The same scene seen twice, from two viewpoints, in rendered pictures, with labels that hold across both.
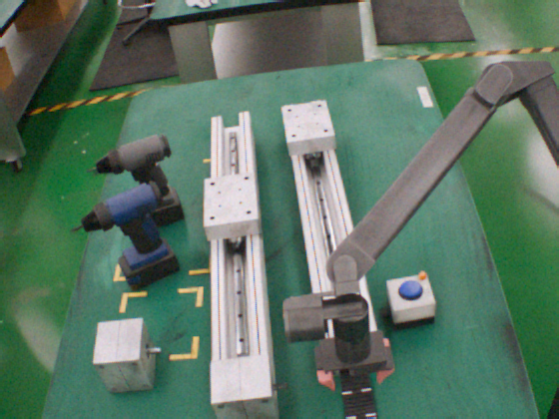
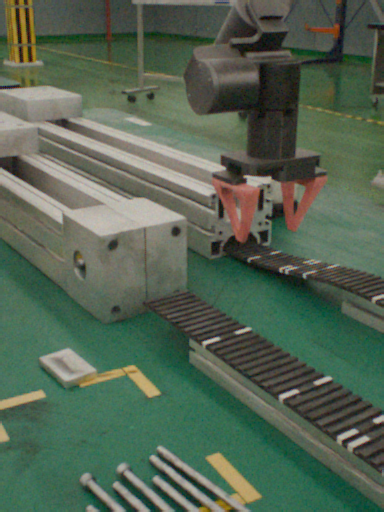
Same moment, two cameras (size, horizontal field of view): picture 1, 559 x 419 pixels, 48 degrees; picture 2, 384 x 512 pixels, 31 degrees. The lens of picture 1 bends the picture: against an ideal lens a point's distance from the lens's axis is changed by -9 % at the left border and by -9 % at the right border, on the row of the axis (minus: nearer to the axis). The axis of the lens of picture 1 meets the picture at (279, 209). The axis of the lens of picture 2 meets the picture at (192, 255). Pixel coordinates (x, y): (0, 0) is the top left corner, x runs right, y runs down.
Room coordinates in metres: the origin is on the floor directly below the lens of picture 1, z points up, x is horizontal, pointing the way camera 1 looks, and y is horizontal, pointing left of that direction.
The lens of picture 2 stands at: (0.07, 0.46, 1.10)
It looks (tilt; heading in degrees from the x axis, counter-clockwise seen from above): 21 degrees down; 324
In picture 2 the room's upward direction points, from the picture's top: straight up
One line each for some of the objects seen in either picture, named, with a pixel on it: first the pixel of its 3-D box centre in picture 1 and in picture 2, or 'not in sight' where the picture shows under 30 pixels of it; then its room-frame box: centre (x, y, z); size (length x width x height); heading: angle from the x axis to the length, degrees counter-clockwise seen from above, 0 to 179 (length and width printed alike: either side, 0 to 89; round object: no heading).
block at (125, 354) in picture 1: (131, 355); not in sight; (0.80, 0.32, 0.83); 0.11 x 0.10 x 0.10; 87
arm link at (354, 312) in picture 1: (346, 318); (269, 83); (0.66, -0.07, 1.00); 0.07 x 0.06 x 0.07; 85
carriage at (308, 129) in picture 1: (308, 132); (39, 110); (1.36, -0.10, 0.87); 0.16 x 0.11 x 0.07; 178
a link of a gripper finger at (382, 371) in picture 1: (369, 366); (285, 195); (0.66, -0.10, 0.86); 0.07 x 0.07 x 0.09; 87
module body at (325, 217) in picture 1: (323, 213); (98, 159); (1.11, -0.09, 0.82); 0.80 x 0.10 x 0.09; 178
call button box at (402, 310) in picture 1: (405, 302); (256, 192); (0.82, -0.20, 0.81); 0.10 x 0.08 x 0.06; 88
